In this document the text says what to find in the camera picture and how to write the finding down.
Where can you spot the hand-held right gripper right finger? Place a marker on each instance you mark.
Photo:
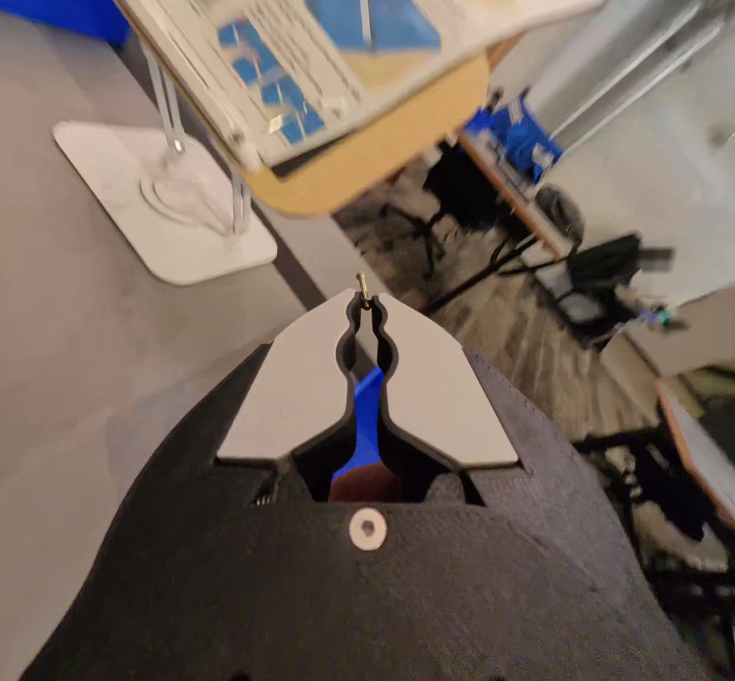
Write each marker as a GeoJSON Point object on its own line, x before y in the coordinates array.
{"type": "Point", "coordinates": [448, 399]}

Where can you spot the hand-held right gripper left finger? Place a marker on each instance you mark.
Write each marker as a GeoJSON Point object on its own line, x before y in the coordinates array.
{"type": "Point", "coordinates": [287, 394]}

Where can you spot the small metal screw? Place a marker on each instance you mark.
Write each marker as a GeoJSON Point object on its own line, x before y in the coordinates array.
{"type": "Point", "coordinates": [362, 287]}

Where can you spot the grey desk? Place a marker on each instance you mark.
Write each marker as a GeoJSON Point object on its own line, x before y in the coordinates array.
{"type": "Point", "coordinates": [86, 348]}

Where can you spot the blue plastic object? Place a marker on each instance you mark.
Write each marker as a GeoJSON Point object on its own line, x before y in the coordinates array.
{"type": "Point", "coordinates": [367, 416]}

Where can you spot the wooden work table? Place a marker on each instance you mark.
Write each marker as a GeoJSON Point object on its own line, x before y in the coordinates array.
{"type": "Point", "coordinates": [517, 204]}

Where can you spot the round wooden table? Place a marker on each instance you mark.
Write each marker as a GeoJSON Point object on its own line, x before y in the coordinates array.
{"type": "Point", "coordinates": [379, 135]}

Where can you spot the blue storage bin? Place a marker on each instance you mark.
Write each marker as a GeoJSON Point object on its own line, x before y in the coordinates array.
{"type": "Point", "coordinates": [517, 135]}

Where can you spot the white stand with instruction sheet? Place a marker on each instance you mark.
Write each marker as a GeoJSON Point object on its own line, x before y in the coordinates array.
{"type": "Point", "coordinates": [367, 20]}

